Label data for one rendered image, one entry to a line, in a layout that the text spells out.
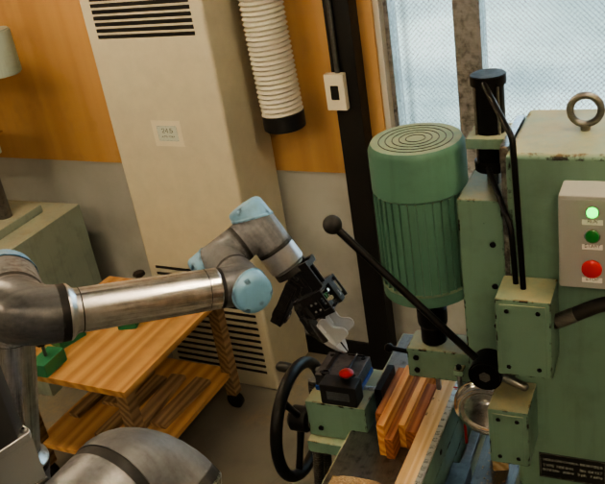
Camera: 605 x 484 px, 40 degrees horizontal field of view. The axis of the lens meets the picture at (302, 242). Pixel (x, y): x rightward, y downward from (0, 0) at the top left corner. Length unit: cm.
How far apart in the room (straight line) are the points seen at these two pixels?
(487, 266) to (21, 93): 280
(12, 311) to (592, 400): 100
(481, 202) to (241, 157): 169
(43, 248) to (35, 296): 228
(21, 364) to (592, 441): 103
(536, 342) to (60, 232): 265
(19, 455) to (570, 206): 86
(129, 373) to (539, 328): 170
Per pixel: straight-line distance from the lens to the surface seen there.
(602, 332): 149
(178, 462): 97
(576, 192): 131
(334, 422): 178
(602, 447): 164
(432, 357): 169
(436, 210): 148
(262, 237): 159
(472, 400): 160
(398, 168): 144
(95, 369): 289
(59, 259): 374
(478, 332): 158
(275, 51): 290
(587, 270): 135
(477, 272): 151
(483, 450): 185
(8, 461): 117
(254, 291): 145
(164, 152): 314
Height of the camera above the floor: 202
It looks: 26 degrees down
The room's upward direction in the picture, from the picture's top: 10 degrees counter-clockwise
